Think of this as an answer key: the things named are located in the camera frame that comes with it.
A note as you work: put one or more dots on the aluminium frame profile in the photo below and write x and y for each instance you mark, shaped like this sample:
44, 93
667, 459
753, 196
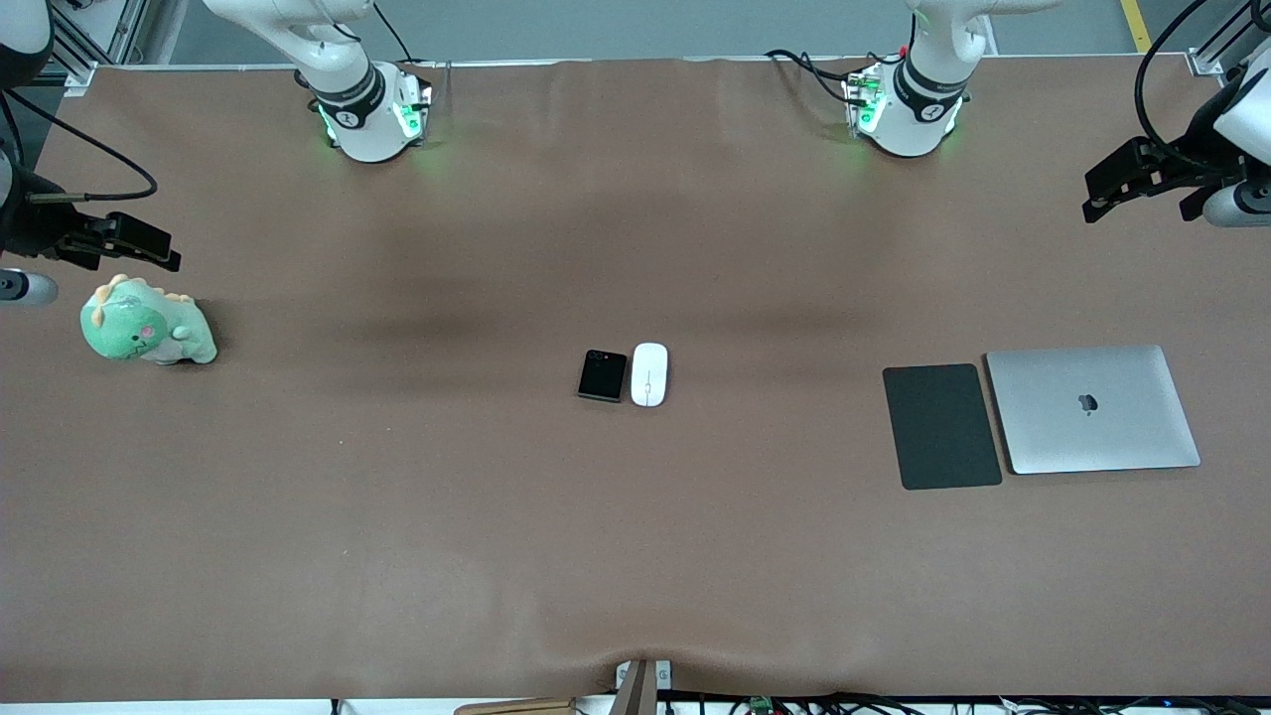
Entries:
99, 35
1226, 45

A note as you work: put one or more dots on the black phone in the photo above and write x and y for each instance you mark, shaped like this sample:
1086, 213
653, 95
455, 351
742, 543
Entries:
602, 375

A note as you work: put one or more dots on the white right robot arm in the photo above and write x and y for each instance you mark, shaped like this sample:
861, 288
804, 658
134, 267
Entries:
362, 109

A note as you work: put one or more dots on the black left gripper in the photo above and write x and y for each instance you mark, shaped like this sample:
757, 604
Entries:
1195, 158

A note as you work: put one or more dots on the silver laptop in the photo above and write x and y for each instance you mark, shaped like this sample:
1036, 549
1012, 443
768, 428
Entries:
1092, 409

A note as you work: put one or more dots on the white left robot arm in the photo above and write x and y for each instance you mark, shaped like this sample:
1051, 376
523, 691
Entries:
914, 114

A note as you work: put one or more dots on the white computer mouse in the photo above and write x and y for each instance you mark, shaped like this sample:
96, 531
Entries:
649, 374

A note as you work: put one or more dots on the wooden board piece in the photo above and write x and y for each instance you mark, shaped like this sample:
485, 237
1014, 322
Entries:
516, 707

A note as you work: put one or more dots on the green dinosaur plush toy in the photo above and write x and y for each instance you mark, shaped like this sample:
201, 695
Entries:
134, 328

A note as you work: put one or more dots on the brown table cover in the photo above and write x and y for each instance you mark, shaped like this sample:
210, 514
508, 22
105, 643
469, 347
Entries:
635, 556

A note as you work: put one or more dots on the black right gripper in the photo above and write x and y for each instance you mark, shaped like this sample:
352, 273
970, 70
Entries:
30, 226

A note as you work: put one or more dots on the brown post with bracket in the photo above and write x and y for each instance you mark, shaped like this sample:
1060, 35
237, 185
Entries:
640, 690

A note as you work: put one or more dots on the black mouse pad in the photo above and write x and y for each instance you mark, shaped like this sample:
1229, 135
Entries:
941, 427

